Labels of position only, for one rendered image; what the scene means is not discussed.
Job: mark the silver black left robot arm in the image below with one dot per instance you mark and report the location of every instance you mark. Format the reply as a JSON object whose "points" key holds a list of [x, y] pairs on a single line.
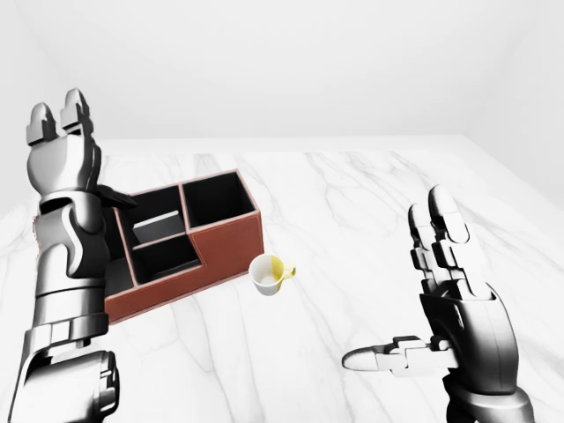
{"points": [[66, 282]]}

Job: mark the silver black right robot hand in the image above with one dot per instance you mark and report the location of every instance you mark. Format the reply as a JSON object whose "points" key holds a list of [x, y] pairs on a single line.
{"points": [[484, 335]]}

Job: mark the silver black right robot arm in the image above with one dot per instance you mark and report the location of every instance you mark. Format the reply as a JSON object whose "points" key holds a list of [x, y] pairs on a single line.
{"points": [[489, 407]]}

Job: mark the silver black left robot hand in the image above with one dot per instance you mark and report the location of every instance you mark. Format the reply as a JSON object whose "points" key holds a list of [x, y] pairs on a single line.
{"points": [[55, 165]]}

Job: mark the red-brown desk caddy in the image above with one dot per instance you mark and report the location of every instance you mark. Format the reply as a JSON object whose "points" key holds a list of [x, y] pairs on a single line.
{"points": [[224, 247]]}

